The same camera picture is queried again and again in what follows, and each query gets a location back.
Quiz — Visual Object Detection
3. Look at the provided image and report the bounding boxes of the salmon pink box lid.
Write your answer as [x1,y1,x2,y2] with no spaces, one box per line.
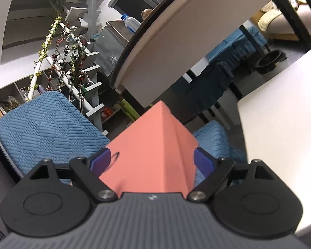
[99,101,198,198]

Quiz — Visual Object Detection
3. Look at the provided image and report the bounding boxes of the blue covered chair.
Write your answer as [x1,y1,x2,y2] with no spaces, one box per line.
[171,25,270,120]
[0,91,110,175]

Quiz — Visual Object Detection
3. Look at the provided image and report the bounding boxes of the green plastic stool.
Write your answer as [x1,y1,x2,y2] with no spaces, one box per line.
[113,99,140,122]

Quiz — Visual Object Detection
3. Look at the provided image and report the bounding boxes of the white front table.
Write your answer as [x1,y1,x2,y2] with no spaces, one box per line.
[238,50,311,237]

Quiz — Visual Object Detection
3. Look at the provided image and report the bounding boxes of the grey storage shelf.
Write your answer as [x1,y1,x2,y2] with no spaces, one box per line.
[0,70,55,119]

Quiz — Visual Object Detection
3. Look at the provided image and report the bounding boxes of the black round bin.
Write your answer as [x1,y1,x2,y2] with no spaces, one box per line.
[255,50,287,75]

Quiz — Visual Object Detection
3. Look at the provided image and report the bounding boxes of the grey refrigerator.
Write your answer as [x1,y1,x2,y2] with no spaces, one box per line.
[92,20,133,77]

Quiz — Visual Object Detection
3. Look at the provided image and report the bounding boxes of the white table black edge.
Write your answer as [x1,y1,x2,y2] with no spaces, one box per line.
[110,0,270,106]

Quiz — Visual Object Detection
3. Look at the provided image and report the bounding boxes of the clear plastic water bottle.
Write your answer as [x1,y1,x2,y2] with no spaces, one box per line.
[121,14,141,33]

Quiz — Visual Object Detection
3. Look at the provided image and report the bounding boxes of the beige sofa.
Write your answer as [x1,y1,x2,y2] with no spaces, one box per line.
[250,0,311,43]

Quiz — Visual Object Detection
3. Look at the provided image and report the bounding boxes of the white stair rail with flowers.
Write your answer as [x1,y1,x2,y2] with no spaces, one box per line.
[27,12,106,135]

